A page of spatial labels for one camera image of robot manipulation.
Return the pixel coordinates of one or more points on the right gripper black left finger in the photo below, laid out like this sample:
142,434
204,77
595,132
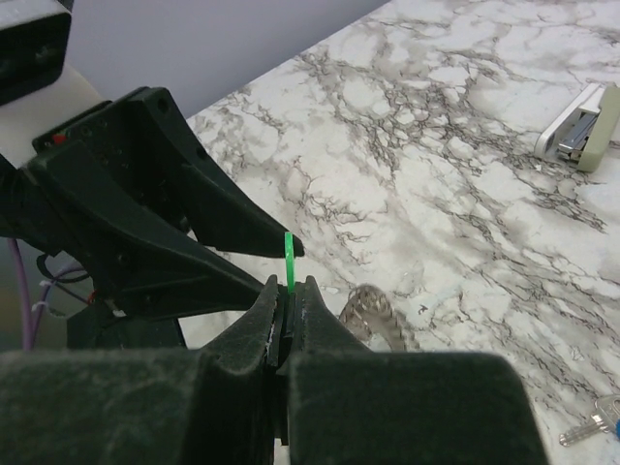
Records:
155,406

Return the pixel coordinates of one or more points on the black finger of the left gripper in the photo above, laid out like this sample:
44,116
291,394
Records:
220,214
184,276

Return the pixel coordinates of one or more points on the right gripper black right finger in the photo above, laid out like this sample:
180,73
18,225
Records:
350,405

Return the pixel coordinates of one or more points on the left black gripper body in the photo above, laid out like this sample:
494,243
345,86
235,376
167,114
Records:
116,134

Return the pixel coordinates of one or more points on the green key tag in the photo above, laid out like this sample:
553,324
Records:
289,248

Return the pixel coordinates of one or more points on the silver loose key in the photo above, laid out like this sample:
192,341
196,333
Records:
604,419

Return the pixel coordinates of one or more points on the beige stapler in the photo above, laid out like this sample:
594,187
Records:
581,134

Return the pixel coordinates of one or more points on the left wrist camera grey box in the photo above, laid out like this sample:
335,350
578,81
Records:
39,89

